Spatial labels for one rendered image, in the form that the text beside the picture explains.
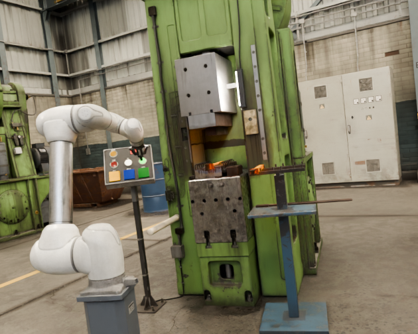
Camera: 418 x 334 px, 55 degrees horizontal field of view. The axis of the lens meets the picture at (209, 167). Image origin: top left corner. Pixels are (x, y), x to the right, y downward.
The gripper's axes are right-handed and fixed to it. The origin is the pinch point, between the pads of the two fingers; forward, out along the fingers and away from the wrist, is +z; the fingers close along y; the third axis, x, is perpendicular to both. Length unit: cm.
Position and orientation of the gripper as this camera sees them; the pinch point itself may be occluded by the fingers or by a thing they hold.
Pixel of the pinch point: (140, 156)
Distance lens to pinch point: 272.3
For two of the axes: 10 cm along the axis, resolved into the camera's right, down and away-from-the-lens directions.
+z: -0.3, 4.5, 8.9
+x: -1.5, -8.8, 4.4
